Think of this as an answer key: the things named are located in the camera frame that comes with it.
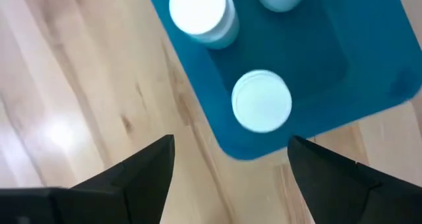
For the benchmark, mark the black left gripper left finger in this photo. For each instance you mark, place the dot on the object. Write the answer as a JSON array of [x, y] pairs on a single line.
[[141, 184]]

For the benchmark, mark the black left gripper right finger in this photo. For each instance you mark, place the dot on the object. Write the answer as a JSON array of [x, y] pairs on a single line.
[[339, 191]]

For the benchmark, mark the blue plastic basket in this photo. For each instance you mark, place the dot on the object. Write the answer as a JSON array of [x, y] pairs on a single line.
[[313, 52]]

